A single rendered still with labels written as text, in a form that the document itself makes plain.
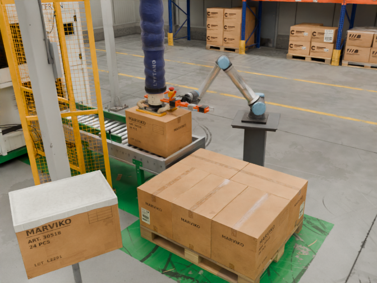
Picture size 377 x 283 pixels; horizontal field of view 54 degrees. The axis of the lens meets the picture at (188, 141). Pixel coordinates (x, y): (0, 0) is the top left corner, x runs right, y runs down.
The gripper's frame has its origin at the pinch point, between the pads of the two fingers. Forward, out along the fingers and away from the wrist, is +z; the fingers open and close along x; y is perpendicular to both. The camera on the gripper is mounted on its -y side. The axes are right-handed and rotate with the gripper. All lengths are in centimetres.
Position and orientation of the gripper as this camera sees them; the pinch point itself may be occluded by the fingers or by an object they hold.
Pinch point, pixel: (176, 103)
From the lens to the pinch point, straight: 380.6
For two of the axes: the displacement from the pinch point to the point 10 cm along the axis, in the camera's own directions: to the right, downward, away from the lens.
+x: -0.1, -9.1, -4.2
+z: -6.0, 3.4, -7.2
